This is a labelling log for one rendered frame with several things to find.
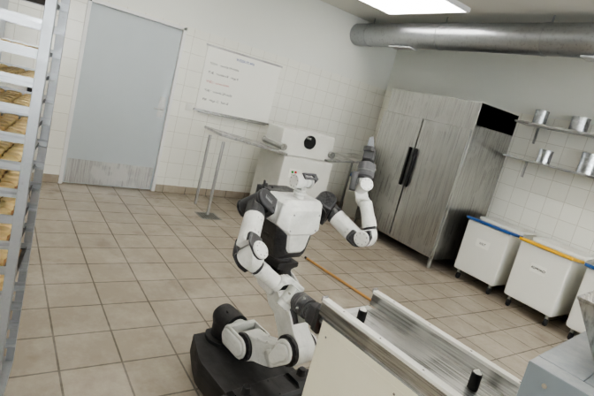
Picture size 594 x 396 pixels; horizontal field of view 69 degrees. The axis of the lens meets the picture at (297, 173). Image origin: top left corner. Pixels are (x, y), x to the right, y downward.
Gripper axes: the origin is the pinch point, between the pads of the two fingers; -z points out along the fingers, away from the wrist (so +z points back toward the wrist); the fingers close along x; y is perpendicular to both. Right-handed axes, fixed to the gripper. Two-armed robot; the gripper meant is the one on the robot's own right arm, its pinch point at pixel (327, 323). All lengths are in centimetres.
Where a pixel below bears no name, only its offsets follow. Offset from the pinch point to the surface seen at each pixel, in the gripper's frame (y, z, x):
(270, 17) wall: -217, 406, -177
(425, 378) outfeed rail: 11, -48, -13
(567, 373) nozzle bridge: 27, -81, -42
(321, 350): 12.0, -10.2, 2.3
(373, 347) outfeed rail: 10.9, -29.1, -10.8
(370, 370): 12.0, -31.3, -4.3
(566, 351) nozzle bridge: 16, -78, -42
